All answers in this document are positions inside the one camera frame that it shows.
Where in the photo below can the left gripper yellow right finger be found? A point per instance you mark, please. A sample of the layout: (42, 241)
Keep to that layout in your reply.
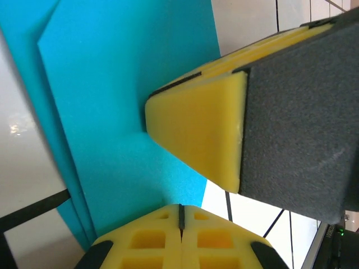
(190, 243)

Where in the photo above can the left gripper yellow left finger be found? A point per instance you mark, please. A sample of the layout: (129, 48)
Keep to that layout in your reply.
(171, 238)

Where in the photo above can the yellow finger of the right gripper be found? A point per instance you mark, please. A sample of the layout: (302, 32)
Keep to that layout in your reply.
(266, 47)
(294, 126)

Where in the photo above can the blue paper sheet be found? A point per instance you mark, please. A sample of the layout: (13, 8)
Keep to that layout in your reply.
(112, 112)

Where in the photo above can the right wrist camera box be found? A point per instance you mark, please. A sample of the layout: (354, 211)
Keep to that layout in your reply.
(329, 238)

